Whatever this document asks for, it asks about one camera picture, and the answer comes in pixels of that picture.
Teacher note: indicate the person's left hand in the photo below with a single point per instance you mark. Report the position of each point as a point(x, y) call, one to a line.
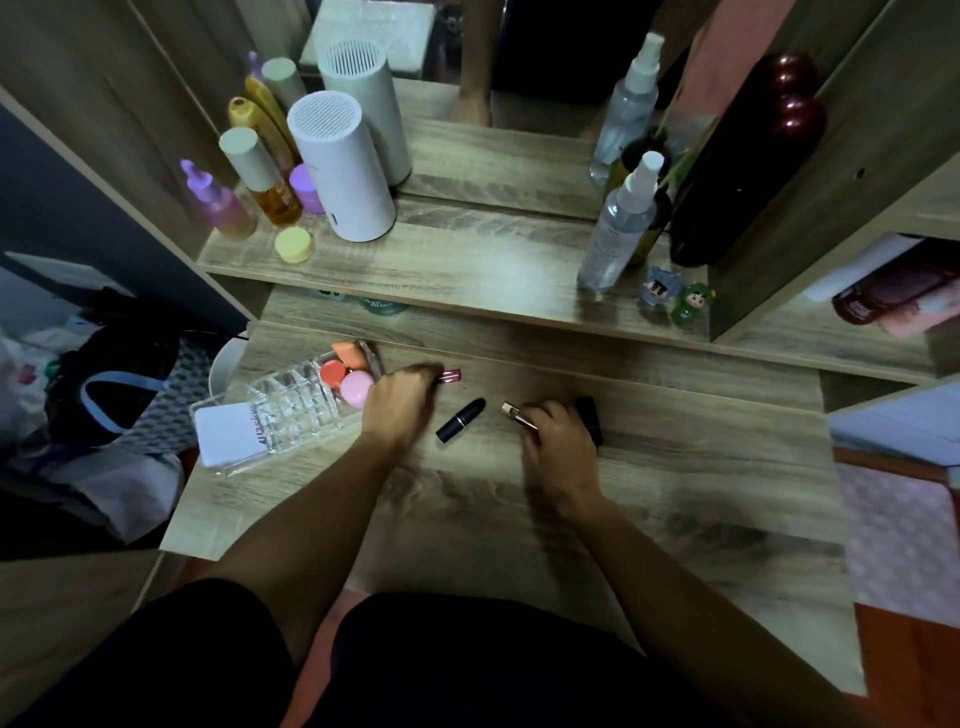
point(397, 409)

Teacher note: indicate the person's right hand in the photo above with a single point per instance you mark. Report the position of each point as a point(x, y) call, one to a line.
point(562, 457)

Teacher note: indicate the person's right thumb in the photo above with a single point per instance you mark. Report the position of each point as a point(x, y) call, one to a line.
point(529, 427)

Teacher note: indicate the person's left fingers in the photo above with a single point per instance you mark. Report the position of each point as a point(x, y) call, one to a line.
point(424, 376)

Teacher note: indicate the gold lipstick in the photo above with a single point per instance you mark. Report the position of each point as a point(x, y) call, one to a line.
point(516, 413)

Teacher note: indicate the pink lipstick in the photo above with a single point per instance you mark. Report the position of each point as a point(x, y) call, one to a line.
point(450, 376)

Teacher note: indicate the person's right forearm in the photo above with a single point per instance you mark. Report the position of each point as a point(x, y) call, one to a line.
point(697, 607)

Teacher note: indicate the person's left forearm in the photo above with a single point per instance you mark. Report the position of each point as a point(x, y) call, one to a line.
point(315, 525)

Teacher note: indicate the black lipstick tube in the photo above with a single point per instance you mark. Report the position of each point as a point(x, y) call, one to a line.
point(460, 421)

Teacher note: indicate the pink round makeup sponge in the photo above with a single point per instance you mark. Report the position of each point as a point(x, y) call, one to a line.
point(356, 388)

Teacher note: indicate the orange teardrop makeup sponge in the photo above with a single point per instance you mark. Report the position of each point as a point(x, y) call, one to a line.
point(351, 355)

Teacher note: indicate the green jar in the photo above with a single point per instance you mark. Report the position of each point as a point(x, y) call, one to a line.
point(382, 305)

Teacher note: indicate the coral round makeup sponge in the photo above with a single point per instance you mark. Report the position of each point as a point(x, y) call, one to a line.
point(333, 373)

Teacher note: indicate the clear acrylic makeup organizer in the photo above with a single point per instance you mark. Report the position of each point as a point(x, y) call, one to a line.
point(296, 412)

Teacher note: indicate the wooden dressing table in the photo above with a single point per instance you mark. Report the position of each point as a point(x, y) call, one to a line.
point(487, 247)

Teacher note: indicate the yellow round lid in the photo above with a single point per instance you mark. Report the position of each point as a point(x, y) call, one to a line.
point(295, 244)

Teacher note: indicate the blue cartoon figurine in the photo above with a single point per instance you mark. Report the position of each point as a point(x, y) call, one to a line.
point(660, 286)

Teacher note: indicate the white round bin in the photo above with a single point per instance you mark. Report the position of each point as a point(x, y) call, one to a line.
point(223, 367)

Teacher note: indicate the green cartoon figurine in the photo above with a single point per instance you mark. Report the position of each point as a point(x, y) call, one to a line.
point(690, 304)

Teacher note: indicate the white card box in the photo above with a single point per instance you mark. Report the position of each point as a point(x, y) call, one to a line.
point(229, 435)

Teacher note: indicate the purple round jar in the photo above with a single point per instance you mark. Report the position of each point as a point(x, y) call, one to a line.
point(304, 191)

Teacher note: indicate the clear spray bottle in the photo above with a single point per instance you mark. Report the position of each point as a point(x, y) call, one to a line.
point(619, 225)

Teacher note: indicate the white cylindrical appliance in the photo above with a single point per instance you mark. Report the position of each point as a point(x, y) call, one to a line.
point(341, 169)

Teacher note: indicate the patterned tote bag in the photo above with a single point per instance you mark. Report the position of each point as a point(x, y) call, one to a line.
point(172, 409)

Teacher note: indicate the amber bottle beige cap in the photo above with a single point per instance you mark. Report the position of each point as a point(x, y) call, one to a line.
point(262, 180)

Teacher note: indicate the black shorts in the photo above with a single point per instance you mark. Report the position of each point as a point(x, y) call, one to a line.
point(420, 667)

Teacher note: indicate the purple pump bottle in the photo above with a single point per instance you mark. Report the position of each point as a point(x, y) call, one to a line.
point(217, 201)

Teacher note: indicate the yellow bottle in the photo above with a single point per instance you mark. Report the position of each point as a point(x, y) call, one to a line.
point(259, 124)

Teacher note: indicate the mirror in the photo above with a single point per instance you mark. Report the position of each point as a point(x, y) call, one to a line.
point(525, 90)

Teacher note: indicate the black bottle maroon ball cap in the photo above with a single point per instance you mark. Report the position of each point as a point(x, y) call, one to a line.
point(739, 172)

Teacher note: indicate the grey cloth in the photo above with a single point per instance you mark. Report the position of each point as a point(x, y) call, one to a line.
point(112, 491)

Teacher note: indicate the brown bottle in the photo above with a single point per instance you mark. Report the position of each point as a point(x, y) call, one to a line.
point(885, 292)

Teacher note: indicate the pink patterned mat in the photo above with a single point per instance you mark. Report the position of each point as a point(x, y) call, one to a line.
point(900, 540)

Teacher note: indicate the white floral cloth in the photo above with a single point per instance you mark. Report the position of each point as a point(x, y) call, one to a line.
point(22, 382)

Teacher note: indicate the pink tube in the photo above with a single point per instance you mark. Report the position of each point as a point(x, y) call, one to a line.
point(926, 315)

